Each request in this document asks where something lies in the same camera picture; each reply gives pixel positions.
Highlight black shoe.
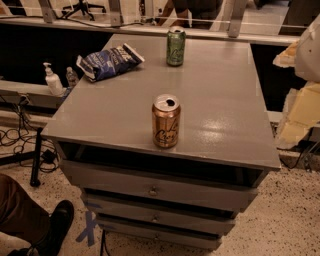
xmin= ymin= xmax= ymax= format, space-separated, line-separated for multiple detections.
xmin=7 ymin=199 xmax=75 ymax=256

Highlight blue chip bag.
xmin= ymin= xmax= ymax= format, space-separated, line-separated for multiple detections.
xmin=76 ymin=43 xmax=145 ymax=82

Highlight white pump bottle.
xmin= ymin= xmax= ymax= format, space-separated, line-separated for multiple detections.
xmin=43 ymin=62 xmax=63 ymax=96

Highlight brown trouser leg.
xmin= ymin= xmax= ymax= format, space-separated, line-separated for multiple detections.
xmin=0 ymin=174 xmax=50 ymax=244

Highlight middle cabinet drawer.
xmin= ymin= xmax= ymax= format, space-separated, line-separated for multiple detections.
xmin=81 ymin=193 xmax=235 ymax=235

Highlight blue tape cross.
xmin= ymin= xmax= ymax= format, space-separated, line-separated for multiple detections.
xmin=75 ymin=209 xmax=98 ymax=247

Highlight cabinet drawer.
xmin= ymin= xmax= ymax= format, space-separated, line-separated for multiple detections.
xmin=61 ymin=160 xmax=257 ymax=212
xmin=96 ymin=215 xmax=221 ymax=250
xmin=81 ymin=193 xmax=235 ymax=235

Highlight top cabinet drawer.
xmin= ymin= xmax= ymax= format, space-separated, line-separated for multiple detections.
xmin=61 ymin=160 xmax=257 ymax=212

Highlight green soda can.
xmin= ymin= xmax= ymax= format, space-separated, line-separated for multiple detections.
xmin=166 ymin=26 xmax=186 ymax=66

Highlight black floor cables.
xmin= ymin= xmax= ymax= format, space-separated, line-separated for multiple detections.
xmin=0 ymin=94 xmax=61 ymax=174

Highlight black stand leg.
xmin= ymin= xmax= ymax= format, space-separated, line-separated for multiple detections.
xmin=0 ymin=128 xmax=42 ymax=187

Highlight person in background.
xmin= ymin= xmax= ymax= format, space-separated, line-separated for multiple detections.
xmin=156 ymin=0 xmax=223 ymax=30

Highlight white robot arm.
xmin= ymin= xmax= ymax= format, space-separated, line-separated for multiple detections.
xmin=273 ymin=15 xmax=320 ymax=149

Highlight orange soda can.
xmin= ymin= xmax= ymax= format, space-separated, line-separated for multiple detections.
xmin=152 ymin=94 xmax=181 ymax=148

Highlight small clear plastic bottle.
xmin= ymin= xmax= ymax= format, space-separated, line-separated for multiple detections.
xmin=66 ymin=67 xmax=79 ymax=87

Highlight office chair base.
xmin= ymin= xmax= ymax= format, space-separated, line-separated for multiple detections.
xmin=61 ymin=0 xmax=106 ymax=21

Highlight grey drawer cabinet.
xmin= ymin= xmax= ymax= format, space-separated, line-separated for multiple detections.
xmin=43 ymin=34 xmax=280 ymax=250

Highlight bottom cabinet drawer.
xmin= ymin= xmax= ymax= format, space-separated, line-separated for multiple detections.
xmin=96 ymin=215 xmax=221 ymax=250

